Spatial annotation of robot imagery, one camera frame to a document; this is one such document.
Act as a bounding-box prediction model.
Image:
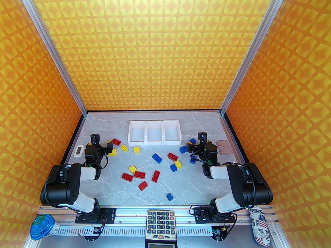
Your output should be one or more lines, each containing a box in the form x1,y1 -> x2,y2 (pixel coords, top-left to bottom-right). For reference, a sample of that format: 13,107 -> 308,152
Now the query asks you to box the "aluminium frame post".
219,0 -> 292,116
13,0 -> 87,117

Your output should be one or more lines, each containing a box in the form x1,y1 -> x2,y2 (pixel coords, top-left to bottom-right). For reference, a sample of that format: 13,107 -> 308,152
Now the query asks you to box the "beige and black calculator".
145,210 -> 179,248

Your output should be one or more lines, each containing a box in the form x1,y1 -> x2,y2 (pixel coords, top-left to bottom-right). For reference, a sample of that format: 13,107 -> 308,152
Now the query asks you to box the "pink flat rectangular object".
215,140 -> 232,156

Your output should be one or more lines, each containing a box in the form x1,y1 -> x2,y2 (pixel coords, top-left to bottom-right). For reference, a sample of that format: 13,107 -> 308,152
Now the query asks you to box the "white plastic bin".
162,120 -> 182,146
146,120 -> 164,146
129,121 -> 148,145

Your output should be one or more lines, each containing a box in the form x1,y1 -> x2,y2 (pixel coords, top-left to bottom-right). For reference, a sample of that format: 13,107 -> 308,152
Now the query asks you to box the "white digital timer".
73,145 -> 86,158

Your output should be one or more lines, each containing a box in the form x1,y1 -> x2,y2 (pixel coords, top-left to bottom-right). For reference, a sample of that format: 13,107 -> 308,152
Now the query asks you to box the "white slotted cable duct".
56,226 -> 216,236

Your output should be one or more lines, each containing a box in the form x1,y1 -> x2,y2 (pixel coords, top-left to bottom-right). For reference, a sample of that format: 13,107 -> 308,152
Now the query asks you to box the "small electronics board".
83,226 -> 102,242
210,226 -> 228,242

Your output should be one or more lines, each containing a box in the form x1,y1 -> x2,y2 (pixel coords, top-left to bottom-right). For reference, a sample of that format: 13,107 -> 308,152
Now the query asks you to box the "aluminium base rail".
37,206 -> 281,225

